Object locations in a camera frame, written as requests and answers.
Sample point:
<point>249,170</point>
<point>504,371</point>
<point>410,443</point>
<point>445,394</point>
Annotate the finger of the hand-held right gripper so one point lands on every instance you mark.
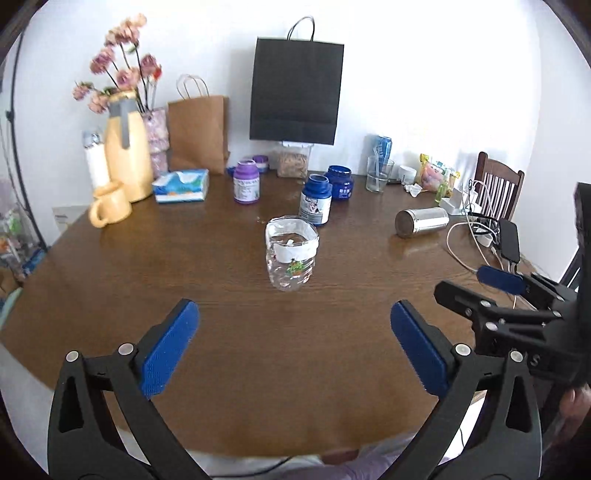
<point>501,279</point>
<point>466,300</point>

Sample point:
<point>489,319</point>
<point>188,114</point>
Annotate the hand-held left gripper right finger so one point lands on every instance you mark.
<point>420,350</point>

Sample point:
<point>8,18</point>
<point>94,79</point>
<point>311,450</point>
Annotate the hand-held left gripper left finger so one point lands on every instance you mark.
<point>168,350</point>

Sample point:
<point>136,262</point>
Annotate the stainless steel cup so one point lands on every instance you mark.
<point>425,220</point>

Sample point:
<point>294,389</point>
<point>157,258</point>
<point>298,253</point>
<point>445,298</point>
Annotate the person's right hand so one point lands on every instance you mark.
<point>577,408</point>

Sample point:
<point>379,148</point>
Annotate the black power bank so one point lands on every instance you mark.
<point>509,240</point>

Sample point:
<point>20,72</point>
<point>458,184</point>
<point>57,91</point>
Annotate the white charger plug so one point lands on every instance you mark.
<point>485,236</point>

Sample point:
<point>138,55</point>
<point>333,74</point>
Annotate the wooden chair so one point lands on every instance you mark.
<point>501,189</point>

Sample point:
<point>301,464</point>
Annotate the white power strip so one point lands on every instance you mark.
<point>455,201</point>

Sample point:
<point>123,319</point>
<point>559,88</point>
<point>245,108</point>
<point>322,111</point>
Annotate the small green bottle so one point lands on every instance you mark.
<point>441,194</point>

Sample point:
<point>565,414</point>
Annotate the colourful snack bag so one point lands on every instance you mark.
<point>436,174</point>

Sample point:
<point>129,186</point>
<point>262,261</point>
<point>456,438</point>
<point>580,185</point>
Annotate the crumpled white tissue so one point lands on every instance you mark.
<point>412,189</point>

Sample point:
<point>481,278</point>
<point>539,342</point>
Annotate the person's light clothing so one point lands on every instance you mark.
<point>369,467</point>

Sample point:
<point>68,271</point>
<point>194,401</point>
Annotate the small white jar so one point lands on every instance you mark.
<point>407,174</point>

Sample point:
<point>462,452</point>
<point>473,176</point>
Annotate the drinking glass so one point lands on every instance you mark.
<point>379,177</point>

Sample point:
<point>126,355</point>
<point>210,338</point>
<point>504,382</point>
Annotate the clear plastic jar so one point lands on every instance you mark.
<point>291,263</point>

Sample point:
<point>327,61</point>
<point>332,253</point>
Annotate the yellow mug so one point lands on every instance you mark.
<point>111,207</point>

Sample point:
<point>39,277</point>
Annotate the blue tissue box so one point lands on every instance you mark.
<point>181,187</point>

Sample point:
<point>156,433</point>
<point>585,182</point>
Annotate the blue jar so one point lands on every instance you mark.
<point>340,184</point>

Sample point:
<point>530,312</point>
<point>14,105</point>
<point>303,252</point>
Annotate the blue can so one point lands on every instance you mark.
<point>382,145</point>

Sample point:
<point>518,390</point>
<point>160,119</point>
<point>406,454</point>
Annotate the blue bottle with white label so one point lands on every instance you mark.
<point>315,203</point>

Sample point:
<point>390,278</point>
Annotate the purple bottle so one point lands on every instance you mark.
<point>246,184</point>

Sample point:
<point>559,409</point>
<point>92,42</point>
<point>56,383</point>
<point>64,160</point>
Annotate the yellow thermos jug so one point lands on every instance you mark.
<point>127,161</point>

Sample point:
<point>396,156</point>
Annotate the small purple jar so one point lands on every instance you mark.
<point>262,163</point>

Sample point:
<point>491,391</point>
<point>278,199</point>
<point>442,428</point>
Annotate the pink patterned vase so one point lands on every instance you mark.
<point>157,138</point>

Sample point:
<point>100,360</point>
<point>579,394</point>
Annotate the brown paper bag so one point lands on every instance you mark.
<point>198,134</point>

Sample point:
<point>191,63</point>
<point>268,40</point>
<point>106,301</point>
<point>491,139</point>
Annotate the clear food container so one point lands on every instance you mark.
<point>293,162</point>

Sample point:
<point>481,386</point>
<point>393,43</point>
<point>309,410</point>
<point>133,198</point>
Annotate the black light stand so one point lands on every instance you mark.
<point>14,152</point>

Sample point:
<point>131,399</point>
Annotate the black paper bag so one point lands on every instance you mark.
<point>295,87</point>

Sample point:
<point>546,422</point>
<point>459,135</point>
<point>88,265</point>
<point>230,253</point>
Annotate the pink artificial flowers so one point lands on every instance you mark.
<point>127,76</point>

